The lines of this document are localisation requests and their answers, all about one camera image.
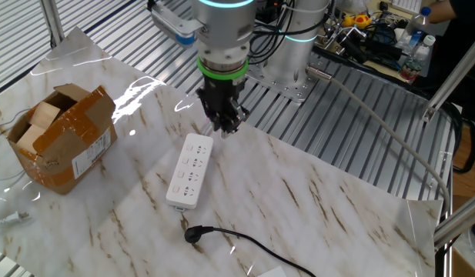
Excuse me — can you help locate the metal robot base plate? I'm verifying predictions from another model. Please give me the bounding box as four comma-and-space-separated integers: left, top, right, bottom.
246, 63, 319, 103

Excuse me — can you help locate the person dark clothed torso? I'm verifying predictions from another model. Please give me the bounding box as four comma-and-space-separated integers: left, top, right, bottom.
429, 0, 475, 124

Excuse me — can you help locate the thick black cable loop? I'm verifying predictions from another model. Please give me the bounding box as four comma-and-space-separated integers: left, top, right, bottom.
440, 102, 475, 174

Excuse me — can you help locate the yellow rubber duck toy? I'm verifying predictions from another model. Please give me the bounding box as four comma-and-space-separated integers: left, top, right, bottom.
343, 13, 373, 30

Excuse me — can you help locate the white plug with cord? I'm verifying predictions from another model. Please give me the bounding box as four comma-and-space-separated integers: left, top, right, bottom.
0, 210, 32, 229

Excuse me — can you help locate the taped cardboard box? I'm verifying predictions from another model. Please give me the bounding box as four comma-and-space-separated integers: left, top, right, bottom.
7, 83, 118, 195

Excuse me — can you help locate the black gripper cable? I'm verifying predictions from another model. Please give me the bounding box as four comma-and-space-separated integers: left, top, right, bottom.
248, 0, 333, 65

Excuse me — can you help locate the clear bottle white cap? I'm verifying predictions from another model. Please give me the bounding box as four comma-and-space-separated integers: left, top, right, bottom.
398, 34, 437, 84

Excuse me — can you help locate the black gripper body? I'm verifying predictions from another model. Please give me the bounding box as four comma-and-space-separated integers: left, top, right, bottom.
196, 75, 250, 117

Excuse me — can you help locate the bare person forearm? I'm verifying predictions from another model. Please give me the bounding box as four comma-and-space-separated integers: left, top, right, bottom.
427, 0, 460, 24

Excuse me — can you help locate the marble pattern table mat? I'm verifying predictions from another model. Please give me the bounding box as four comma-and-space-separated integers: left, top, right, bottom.
0, 25, 444, 277

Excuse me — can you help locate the slanted aluminium frame bar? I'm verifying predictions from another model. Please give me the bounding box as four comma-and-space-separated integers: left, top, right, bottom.
421, 30, 475, 123

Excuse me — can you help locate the black handle tool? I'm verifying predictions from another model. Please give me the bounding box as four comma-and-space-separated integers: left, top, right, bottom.
336, 34, 370, 65

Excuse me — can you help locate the brown cardboard box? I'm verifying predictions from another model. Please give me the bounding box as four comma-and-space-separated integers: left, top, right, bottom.
450, 245, 475, 277

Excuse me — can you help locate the black power cord with plug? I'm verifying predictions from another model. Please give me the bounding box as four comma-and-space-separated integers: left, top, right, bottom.
184, 225, 317, 277

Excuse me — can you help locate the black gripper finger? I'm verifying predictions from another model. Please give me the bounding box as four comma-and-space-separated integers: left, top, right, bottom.
209, 112, 228, 134
221, 105, 250, 139

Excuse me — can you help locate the silver wrist camera blue end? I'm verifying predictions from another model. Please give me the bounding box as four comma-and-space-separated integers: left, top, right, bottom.
150, 2, 204, 48

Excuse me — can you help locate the white power strip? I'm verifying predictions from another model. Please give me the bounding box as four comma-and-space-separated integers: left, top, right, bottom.
166, 132, 214, 212

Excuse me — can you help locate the aluminium frame post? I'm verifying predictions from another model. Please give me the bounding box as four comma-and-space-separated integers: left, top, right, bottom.
39, 0, 65, 47

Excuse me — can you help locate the clear bottle blue cap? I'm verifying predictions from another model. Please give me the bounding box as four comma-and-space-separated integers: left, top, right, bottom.
394, 6, 432, 53

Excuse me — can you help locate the thick aluminium frame bar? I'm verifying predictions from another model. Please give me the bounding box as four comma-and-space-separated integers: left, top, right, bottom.
433, 192, 475, 249

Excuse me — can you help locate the thick grey cable metal connector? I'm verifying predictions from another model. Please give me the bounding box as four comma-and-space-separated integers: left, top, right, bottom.
305, 65, 453, 216

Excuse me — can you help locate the black cable tangle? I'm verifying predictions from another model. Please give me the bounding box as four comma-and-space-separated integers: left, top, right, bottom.
370, 21, 400, 45

